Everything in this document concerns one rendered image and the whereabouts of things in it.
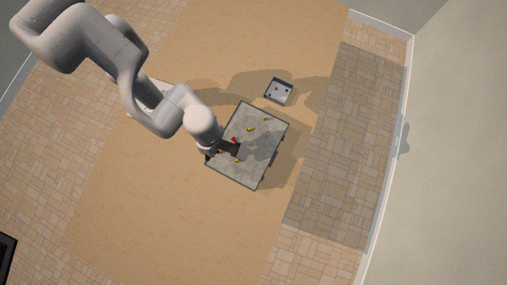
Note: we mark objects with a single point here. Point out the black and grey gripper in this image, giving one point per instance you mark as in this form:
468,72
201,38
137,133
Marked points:
211,151

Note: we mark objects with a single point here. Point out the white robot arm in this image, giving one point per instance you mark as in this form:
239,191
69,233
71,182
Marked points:
72,30

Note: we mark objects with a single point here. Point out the grey flat rectangular case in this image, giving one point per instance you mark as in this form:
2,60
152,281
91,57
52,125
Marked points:
263,142

